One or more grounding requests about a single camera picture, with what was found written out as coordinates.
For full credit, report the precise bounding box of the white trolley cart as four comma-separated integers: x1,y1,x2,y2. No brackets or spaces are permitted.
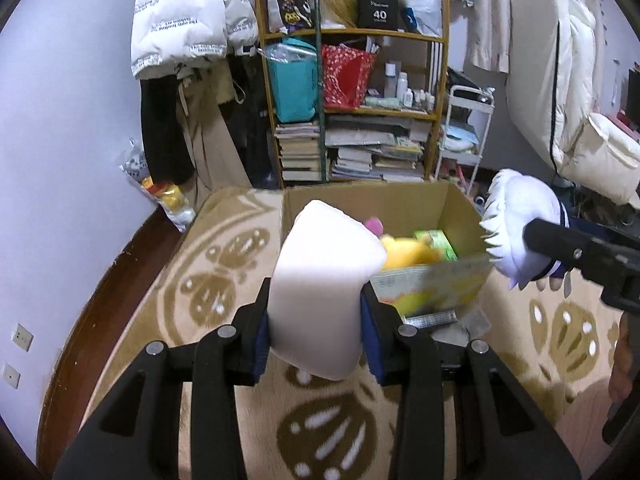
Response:
434,85,496,196

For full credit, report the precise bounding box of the yellow dog plush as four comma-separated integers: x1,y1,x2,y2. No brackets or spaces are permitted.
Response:
377,235,443,273

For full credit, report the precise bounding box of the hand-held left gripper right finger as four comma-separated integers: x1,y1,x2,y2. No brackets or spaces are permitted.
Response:
357,285,583,480

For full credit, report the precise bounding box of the blond wig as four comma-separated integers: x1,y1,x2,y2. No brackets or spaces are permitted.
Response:
317,0,358,28

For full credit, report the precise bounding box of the white puffer jacket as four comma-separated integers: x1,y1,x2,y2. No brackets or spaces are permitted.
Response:
130,0,261,80

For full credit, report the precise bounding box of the clear bag with yellow toy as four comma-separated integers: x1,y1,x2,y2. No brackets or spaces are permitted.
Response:
118,140,197,233

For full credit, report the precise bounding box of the beige coat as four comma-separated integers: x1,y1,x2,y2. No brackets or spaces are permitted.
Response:
177,57,253,196

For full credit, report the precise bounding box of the green pole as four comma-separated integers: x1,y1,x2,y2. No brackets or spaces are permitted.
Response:
312,0,328,183

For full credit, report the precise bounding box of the person's right hand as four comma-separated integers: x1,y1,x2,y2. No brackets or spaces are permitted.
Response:
607,312,640,406

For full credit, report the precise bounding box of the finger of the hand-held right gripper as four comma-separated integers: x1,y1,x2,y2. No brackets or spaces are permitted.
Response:
522,217,601,273

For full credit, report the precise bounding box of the narrow floral curtain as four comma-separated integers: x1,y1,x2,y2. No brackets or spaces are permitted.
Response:
470,0,521,73

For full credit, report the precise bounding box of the black bag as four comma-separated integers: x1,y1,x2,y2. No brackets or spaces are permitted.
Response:
445,66,488,92

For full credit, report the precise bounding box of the black coat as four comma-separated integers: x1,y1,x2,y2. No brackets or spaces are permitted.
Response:
140,72,196,186

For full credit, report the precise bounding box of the red patterned bag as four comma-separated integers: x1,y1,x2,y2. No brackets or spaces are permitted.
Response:
321,44,378,111

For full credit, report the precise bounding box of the black box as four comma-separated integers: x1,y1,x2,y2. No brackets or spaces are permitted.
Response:
357,0,400,31

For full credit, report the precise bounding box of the group of cosmetic bottles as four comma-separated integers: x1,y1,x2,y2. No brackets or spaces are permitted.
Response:
382,60,438,113

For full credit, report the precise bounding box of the wooden shelf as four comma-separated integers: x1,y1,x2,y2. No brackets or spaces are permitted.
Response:
254,0,450,188

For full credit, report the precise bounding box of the printed cardboard box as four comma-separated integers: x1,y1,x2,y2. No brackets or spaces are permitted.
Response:
280,181,493,318

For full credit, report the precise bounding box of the light blue cloth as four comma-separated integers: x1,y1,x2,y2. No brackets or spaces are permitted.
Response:
442,125,478,153

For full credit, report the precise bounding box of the green tissue packet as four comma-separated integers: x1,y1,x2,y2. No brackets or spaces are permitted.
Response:
414,229,458,262

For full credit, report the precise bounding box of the folded white mattress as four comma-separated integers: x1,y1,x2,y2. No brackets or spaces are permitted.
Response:
505,0,640,206

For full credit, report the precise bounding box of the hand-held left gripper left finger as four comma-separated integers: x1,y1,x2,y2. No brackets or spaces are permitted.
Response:
52,280,273,480

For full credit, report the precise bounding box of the beige printed blanket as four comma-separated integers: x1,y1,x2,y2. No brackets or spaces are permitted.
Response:
65,187,640,480

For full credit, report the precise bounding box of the neat stack of books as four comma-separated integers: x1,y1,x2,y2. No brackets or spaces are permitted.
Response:
274,121,323,183

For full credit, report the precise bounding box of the white spiky plush toy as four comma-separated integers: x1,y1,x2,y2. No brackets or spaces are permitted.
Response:
479,169,608,292

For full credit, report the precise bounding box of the teal bag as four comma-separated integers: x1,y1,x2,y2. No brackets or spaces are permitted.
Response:
265,37,321,123

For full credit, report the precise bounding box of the messy pile of books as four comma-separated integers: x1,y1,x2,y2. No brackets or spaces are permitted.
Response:
325,115,433,183

